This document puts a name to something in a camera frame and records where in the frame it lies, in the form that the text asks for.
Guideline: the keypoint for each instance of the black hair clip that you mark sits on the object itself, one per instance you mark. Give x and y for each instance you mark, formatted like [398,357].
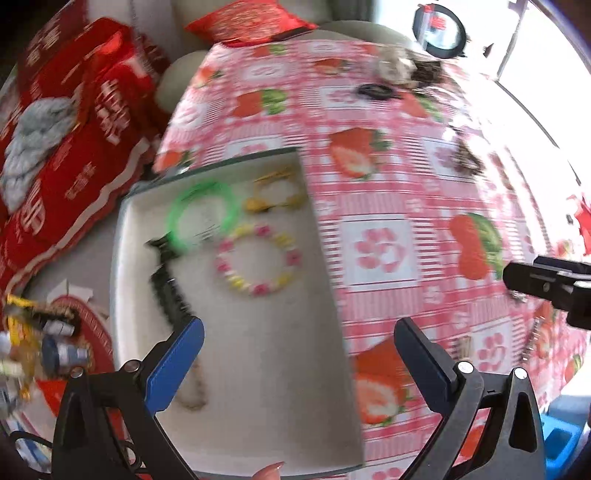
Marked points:
[168,290]

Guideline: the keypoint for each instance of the white tray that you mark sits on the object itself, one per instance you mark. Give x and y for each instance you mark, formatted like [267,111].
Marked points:
[277,346]

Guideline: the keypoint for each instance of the person's left hand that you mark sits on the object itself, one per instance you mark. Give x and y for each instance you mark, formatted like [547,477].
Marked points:
[271,471]

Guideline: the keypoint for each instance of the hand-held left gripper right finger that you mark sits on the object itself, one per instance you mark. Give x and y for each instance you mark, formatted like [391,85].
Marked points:
[425,364]

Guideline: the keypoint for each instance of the blue plastic box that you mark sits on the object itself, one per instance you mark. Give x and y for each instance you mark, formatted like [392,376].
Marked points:
[561,438]

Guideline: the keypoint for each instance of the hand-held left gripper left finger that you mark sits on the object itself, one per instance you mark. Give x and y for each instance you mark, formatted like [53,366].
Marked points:
[178,364]

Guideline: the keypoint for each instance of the blue and white bottle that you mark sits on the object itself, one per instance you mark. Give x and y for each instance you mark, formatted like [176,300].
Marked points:
[64,355]

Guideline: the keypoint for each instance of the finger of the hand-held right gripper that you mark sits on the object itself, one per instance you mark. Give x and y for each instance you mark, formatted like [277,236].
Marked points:
[540,281]

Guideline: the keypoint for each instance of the red plastic chair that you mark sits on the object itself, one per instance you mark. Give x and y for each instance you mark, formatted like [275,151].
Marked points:
[582,217]

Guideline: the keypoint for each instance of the white scrunchie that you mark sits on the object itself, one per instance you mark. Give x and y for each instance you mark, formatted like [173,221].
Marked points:
[392,67]

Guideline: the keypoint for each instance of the black scrunchie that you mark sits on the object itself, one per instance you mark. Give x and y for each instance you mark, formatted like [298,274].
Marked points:
[376,91]

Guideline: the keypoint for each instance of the red embroidered cushion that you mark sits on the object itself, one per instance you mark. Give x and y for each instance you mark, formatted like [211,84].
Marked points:
[244,21]

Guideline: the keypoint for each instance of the leopard print scrunchie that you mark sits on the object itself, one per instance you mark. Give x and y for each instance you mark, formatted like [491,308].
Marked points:
[427,74]

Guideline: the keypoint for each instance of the grey knitted cloth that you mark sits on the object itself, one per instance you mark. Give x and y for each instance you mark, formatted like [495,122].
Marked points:
[37,138]

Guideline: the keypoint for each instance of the green bangle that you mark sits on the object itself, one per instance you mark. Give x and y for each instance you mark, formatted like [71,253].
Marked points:
[175,230]

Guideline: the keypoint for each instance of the strawberry printed tablecloth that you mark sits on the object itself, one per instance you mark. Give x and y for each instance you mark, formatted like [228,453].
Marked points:
[378,194]

